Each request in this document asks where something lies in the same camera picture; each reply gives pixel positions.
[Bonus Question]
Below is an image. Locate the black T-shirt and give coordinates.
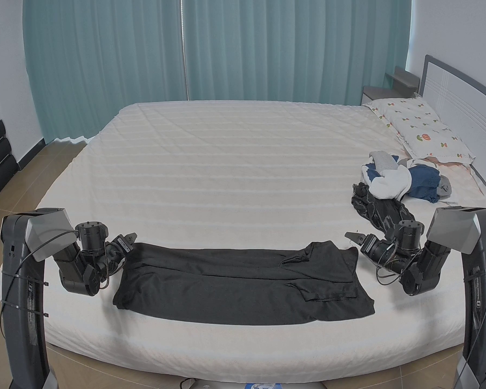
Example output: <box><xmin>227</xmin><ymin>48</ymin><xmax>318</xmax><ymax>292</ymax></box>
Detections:
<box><xmin>113</xmin><ymin>240</ymin><xmax>376</xmax><ymax>324</ymax></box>

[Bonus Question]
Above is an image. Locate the grey bedside table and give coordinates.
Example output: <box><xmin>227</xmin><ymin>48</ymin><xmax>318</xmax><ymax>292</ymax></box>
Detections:
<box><xmin>361</xmin><ymin>66</ymin><xmax>420</xmax><ymax>105</ymax></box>

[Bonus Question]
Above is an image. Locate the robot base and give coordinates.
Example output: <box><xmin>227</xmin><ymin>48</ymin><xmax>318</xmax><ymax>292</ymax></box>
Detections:
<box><xmin>180</xmin><ymin>379</ymin><xmax>308</xmax><ymax>389</ymax></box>

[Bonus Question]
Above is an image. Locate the pile of clothes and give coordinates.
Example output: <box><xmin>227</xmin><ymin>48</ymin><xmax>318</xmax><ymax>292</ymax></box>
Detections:
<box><xmin>350</xmin><ymin>150</ymin><xmax>454</xmax><ymax>236</ymax></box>

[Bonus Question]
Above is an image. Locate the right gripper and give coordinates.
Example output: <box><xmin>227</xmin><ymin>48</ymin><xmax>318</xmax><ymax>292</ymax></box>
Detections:
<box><xmin>345</xmin><ymin>232</ymin><xmax>390</xmax><ymax>263</ymax></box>

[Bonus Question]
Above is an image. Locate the white printed pillow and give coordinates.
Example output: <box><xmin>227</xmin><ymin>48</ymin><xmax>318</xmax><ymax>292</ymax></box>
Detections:
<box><xmin>362</xmin><ymin>97</ymin><xmax>475</xmax><ymax>165</ymax></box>

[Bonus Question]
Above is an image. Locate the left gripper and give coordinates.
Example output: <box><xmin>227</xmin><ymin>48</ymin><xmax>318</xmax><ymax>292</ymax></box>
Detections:
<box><xmin>109</xmin><ymin>232</ymin><xmax>139</xmax><ymax>270</ymax></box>

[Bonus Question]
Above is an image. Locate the blue-green curtain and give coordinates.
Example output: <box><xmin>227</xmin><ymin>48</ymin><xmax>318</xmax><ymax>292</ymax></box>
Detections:
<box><xmin>22</xmin><ymin>0</ymin><xmax>189</xmax><ymax>143</ymax></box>
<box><xmin>181</xmin><ymin>0</ymin><xmax>414</xmax><ymax>106</ymax></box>

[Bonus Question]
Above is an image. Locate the bed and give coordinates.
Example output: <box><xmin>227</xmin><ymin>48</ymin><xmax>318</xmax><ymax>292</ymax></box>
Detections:
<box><xmin>0</xmin><ymin>54</ymin><xmax>486</xmax><ymax>378</ymax></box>

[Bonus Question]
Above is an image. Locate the black cable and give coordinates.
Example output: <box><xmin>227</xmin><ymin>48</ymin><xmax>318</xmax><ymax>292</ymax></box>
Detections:
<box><xmin>376</xmin><ymin>258</ymin><xmax>403</xmax><ymax>286</ymax></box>

